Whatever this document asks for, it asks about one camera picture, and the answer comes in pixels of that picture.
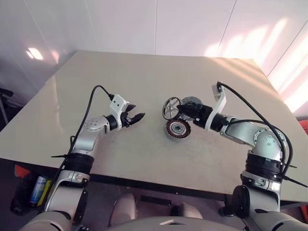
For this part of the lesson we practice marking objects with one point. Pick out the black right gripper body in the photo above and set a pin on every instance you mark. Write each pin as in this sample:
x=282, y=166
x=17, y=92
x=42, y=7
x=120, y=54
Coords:
x=202, y=115

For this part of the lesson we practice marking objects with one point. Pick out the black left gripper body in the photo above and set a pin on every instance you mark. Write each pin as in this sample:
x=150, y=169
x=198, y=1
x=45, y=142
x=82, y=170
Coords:
x=125, y=118

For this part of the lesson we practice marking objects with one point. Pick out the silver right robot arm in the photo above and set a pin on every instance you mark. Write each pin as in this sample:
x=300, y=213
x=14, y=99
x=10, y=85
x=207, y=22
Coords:
x=260, y=137

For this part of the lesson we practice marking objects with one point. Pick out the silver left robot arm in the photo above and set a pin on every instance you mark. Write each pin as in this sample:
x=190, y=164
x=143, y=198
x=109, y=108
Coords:
x=84, y=142

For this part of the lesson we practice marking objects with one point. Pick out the round motor housing with windings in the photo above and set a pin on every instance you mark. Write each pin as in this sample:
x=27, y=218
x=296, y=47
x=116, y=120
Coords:
x=178, y=128

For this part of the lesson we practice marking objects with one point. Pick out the black flat floor plate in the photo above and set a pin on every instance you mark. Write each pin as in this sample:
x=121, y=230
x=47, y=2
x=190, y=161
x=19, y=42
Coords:
x=155, y=200

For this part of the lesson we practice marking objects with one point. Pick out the rounded beige robot left foot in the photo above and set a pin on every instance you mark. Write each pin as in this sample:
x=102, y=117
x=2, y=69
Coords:
x=124, y=208

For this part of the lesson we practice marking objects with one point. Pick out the rounded beige robot foot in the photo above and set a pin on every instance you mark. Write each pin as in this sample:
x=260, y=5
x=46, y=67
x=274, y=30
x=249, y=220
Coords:
x=186, y=210
x=124, y=208

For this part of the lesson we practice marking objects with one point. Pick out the rounded beige robot right foot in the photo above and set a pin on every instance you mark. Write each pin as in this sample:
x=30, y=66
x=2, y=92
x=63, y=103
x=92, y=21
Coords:
x=186, y=210

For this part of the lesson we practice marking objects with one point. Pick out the grey robot torso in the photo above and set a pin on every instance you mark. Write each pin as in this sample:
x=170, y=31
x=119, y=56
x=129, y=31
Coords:
x=180, y=223

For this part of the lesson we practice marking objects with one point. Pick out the yellow bottle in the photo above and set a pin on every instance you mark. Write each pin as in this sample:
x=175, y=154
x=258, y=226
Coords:
x=44, y=195

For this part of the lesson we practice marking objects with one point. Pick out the blue spray can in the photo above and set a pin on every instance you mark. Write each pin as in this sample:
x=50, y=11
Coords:
x=38, y=190

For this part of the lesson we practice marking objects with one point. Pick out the small red object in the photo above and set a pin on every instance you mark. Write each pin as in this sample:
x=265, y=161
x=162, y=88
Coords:
x=21, y=170

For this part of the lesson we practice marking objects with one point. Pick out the black bag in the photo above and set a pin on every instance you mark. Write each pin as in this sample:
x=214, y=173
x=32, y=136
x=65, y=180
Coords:
x=21, y=195

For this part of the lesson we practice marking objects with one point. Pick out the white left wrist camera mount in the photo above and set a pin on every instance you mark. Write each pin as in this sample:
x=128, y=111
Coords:
x=117, y=103

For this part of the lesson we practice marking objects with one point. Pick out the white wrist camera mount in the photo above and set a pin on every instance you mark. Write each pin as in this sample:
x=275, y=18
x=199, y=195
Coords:
x=220, y=101
x=117, y=103

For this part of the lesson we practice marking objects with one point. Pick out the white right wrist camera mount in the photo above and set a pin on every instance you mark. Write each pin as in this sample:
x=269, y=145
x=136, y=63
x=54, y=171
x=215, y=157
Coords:
x=220, y=101

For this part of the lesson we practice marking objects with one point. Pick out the black table frame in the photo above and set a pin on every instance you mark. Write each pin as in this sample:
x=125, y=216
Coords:
x=156, y=185

